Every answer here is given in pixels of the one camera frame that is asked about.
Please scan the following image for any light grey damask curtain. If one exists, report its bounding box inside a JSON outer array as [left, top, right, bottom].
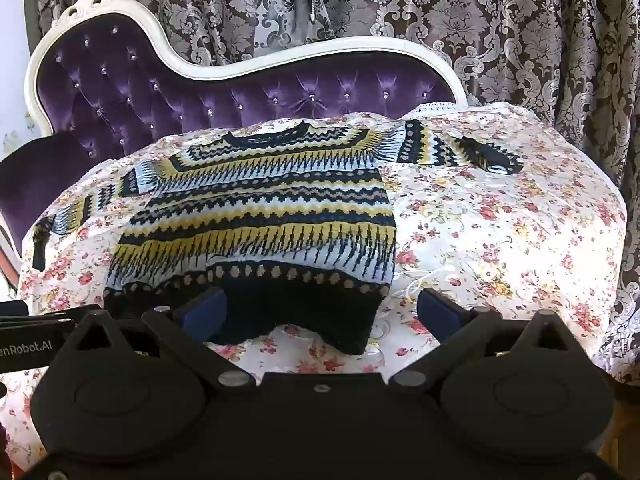
[[252, 0, 346, 61]]

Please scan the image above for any floral blanket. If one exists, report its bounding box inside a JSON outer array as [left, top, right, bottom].
[[0, 102, 631, 471]]

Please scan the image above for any patterned knit sweater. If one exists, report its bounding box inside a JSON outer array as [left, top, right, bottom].
[[32, 120, 526, 356]]

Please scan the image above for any purple tufted velvet headboard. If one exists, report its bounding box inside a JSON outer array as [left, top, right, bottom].
[[0, 0, 471, 261]]

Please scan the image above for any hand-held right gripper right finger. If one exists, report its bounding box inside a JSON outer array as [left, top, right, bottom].
[[389, 287, 597, 389]]

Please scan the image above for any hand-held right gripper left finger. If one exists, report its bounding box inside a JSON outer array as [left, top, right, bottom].
[[54, 287, 257, 389]]

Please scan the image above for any dark damask curtain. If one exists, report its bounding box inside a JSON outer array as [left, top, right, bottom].
[[35, 0, 640, 386]]

